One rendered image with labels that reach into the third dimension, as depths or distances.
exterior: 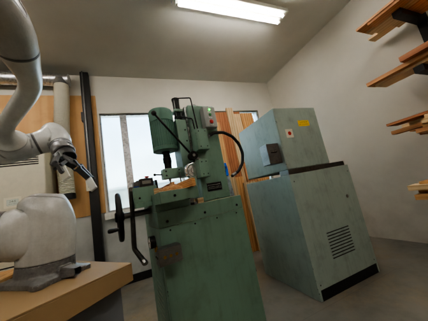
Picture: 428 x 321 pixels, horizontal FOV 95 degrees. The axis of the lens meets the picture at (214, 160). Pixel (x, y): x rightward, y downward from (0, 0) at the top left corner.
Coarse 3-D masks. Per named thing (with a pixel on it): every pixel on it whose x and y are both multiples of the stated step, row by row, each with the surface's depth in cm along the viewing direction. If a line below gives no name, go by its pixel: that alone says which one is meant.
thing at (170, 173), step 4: (168, 168) 136; (172, 168) 137; (176, 168) 138; (180, 168) 140; (160, 172) 139; (164, 172) 134; (168, 172) 135; (172, 172) 136; (176, 172) 138; (164, 176) 133; (168, 176) 134; (172, 176) 136; (176, 176) 137
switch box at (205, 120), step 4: (204, 108) 145; (212, 108) 148; (200, 112) 148; (204, 112) 144; (208, 112) 146; (212, 112) 147; (204, 116) 143; (208, 116) 145; (212, 116) 146; (204, 120) 143; (208, 120) 144; (216, 120) 147; (204, 124) 143; (208, 124) 143; (216, 124) 146; (204, 128) 145; (208, 128) 146; (212, 128) 148
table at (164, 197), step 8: (160, 192) 98; (168, 192) 100; (176, 192) 102; (184, 192) 104; (192, 192) 106; (152, 200) 115; (160, 200) 97; (168, 200) 99; (176, 200) 101; (136, 208) 111
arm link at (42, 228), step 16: (16, 208) 62; (32, 208) 60; (48, 208) 62; (64, 208) 66; (0, 224) 57; (16, 224) 58; (32, 224) 59; (48, 224) 61; (64, 224) 64; (0, 240) 56; (16, 240) 57; (32, 240) 59; (48, 240) 60; (64, 240) 64; (0, 256) 56; (16, 256) 57; (32, 256) 58; (48, 256) 60; (64, 256) 63
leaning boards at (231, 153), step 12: (228, 108) 321; (228, 120) 317; (240, 120) 325; (252, 120) 330; (228, 132) 310; (228, 144) 304; (228, 156) 299; (240, 156) 303; (228, 168) 289; (240, 180) 279; (252, 180) 291; (240, 192) 274; (252, 216) 263; (252, 228) 266; (252, 240) 261; (252, 252) 253
